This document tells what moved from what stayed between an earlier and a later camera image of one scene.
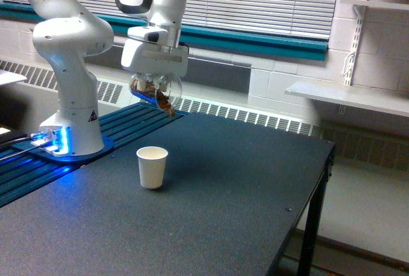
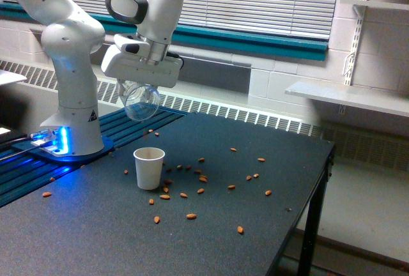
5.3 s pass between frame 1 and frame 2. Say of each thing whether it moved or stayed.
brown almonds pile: moved
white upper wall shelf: stayed
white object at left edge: stayed
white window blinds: stayed
